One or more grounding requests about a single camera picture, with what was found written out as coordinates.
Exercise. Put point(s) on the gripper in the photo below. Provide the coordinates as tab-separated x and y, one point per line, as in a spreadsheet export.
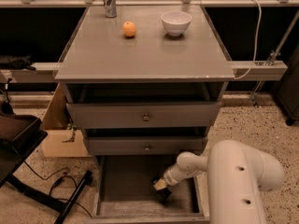
170	176

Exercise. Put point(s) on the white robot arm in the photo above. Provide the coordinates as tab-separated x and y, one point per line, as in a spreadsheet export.
236	175

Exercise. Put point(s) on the grey bottom drawer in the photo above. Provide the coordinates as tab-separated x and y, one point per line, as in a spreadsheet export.
126	194

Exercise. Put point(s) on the grey drawer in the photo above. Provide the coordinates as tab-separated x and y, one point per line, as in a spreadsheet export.
126	194
144	145
136	115

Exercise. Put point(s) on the grey middle drawer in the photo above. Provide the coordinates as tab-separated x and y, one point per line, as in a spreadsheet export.
144	145

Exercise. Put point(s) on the grey drawer cabinet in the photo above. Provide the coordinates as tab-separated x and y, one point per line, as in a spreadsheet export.
135	90

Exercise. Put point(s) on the grey top drawer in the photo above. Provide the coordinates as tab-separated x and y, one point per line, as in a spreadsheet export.
136	115

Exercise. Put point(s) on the cardboard box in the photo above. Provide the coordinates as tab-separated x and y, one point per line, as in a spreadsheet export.
64	140

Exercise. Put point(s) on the black chair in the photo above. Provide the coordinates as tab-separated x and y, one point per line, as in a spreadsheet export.
20	135

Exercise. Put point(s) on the orange fruit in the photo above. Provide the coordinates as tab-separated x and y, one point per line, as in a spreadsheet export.
129	29

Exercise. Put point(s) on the white bowl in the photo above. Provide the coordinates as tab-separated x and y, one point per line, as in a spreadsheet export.
176	23

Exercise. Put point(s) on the silver drink can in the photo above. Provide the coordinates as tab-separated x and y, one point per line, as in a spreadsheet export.
110	8

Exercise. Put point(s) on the metal rail frame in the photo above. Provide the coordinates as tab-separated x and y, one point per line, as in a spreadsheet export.
149	0

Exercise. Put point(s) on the black bag on rail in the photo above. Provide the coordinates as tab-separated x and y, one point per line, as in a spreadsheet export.
15	63

